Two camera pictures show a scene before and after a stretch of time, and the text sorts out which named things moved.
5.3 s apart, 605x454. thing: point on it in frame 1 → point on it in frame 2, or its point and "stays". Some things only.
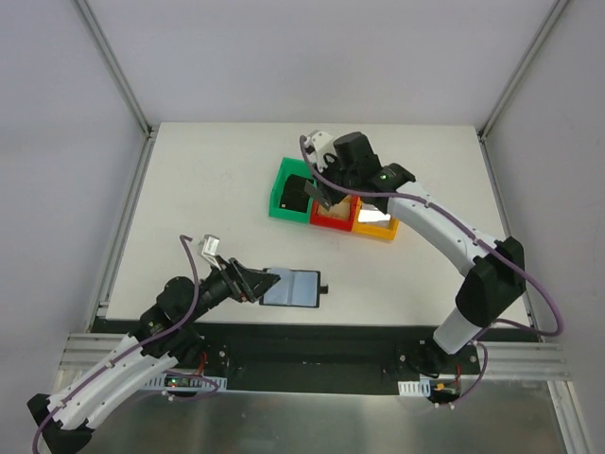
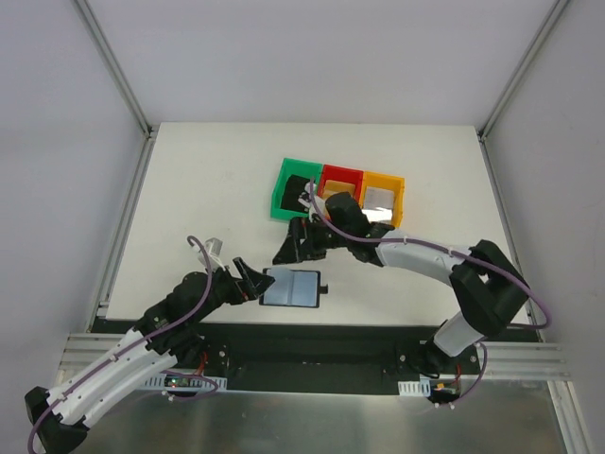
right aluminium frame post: (553, 18) stays
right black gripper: (331, 176) → (305, 238)
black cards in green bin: (294, 196) stays
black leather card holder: (295, 288) stays
